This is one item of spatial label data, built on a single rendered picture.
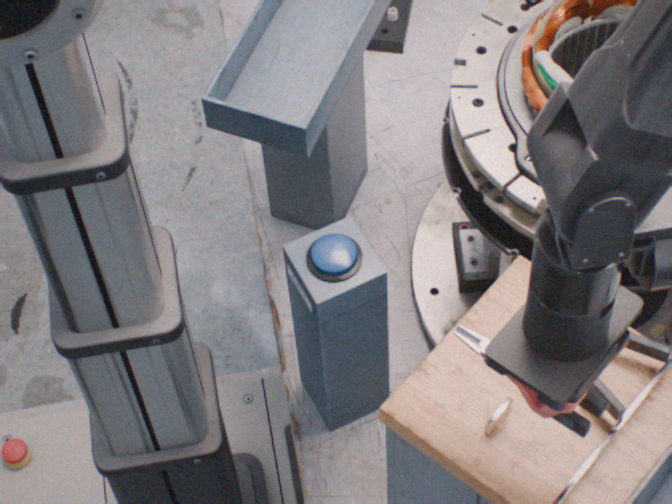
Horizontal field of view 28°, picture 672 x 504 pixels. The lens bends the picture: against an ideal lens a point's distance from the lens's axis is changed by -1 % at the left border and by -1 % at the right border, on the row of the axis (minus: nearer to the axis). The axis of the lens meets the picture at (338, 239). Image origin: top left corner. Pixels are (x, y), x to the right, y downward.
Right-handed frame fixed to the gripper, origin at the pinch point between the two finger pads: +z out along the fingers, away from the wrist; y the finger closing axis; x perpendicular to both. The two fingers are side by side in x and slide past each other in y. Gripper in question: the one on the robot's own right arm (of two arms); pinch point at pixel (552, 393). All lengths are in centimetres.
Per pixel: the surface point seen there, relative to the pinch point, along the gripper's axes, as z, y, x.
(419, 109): 36, 41, 44
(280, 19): 12, 25, 50
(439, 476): 15.0, -4.4, 6.5
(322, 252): 10.8, 4.6, 26.6
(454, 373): 9.1, 1.3, 9.6
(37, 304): 114, 16, 111
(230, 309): 114, 37, 83
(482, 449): 9.3, -2.7, 3.7
